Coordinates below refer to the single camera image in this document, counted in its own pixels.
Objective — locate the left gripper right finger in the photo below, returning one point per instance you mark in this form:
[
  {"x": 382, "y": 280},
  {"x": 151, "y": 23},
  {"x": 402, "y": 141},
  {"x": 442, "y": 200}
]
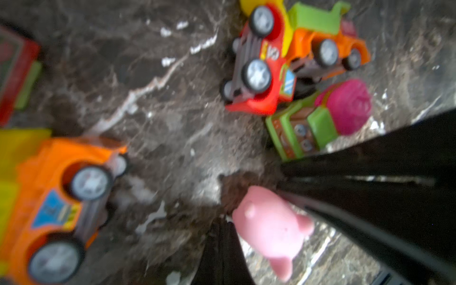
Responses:
[{"x": 234, "y": 266}]

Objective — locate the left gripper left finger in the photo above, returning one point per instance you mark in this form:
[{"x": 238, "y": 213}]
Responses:
[{"x": 209, "y": 271}]

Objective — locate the pink rubber pig toy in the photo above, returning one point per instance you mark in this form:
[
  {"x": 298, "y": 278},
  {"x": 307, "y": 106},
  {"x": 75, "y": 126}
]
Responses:
[{"x": 272, "y": 228}]

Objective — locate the orange green dump truck toy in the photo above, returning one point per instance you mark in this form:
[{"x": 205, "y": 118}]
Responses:
[{"x": 324, "y": 43}]

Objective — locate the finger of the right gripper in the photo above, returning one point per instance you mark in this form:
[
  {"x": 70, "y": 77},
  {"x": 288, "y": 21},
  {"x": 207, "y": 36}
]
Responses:
[
  {"x": 427, "y": 148},
  {"x": 409, "y": 229}
]

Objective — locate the red toy car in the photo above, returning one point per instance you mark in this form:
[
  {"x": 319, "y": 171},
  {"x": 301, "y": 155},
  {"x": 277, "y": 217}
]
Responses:
[{"x": 262, "y": 78}]

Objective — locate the yellow orange dump truck toy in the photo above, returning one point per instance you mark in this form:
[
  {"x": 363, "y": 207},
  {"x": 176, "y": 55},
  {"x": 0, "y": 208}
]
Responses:
[{"x": 54, "y": 200}]

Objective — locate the green pink toy car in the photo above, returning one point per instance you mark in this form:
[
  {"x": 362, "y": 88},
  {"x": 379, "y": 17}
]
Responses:
[{"x": 308, "y": 125}]

